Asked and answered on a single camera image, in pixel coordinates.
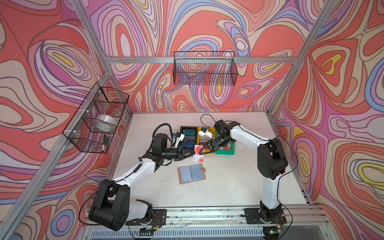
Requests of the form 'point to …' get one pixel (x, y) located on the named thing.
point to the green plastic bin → (228, 149)
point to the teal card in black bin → (189, 132)
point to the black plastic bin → (190, 139)
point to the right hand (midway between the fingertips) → (202, 156)
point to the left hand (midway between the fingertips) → (194, 154)
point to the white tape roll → (107, 118)
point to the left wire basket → (92, 128)
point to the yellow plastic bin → (202, 140)
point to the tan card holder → (191, 173)
